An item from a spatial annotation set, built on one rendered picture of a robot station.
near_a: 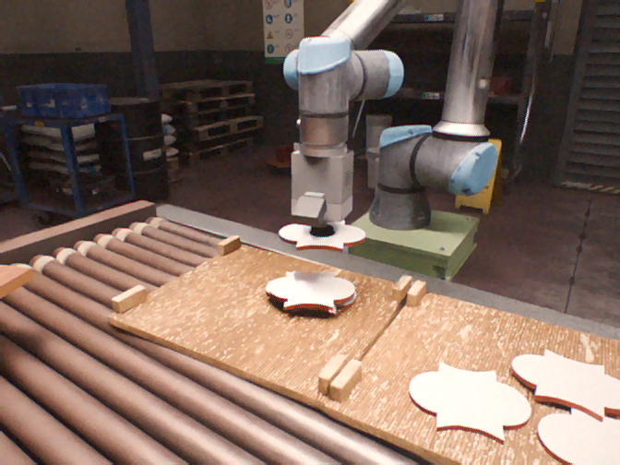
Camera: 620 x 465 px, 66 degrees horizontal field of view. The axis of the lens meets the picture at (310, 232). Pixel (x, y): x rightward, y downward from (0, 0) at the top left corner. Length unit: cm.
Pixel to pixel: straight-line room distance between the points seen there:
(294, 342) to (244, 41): 620
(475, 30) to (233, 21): 599
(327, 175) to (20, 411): 52
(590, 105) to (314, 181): 463
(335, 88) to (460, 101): 38
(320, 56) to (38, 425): 60
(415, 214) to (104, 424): 79
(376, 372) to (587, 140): 474
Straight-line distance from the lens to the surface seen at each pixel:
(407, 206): 112
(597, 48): 523
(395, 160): 110
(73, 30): 598
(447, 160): 102
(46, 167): 536
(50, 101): 388
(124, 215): 130
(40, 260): 117
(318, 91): 71
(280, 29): 643
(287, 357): 70
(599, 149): 529
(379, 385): 66
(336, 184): 73
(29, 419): 73
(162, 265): 106
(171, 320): 82
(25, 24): 573
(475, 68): 102
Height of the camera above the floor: 136
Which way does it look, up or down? 22 degrees down
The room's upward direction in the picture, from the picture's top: straight up
